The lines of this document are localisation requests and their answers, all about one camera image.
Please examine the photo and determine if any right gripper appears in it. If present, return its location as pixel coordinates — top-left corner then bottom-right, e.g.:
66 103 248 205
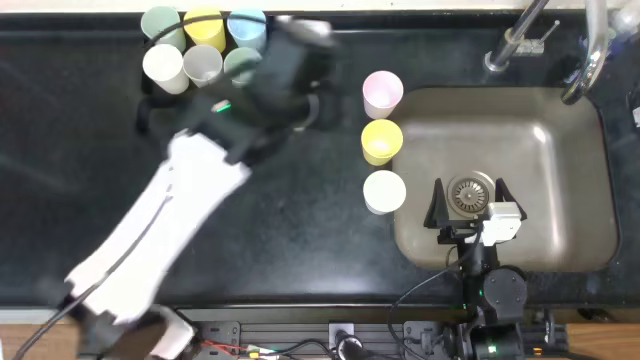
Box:
423 177 529 246

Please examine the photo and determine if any yellow cup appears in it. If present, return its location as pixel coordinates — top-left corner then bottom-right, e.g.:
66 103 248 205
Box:
360 118 404 167
182 6 227 54

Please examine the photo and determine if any steel sink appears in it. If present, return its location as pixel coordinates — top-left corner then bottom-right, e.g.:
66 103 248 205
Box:
392 86 621 274

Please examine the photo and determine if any white cup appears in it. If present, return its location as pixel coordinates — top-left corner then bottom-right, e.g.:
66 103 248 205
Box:
362 169 407 216
142 43 191 96

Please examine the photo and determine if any pink cup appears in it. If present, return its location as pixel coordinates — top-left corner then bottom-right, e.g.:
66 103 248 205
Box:
361 70 405 121

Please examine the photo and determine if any steel tap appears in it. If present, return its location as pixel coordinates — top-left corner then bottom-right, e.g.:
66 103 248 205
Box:
482 0 612 106

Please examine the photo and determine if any blue soap bottle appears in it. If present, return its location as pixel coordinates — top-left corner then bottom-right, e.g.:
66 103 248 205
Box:
607 2 640 64

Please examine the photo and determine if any green cup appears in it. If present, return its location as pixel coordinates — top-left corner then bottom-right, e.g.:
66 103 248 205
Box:
140 5 187 54
223 46 264 89

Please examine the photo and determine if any blue cup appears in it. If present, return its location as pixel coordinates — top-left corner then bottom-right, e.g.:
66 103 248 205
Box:
226 7 268 51

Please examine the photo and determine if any grey cup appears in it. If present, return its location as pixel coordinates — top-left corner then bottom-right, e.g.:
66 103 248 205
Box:
182 44 224 89

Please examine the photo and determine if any black tray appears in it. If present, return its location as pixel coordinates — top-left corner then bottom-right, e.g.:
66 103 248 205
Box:
135 7 274 135

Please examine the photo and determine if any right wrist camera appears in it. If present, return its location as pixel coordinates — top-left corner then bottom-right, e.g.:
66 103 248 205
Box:
469 201 523 247

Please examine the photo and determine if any mounting rail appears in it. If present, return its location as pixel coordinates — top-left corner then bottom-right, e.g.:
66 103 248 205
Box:
177 307 571 360

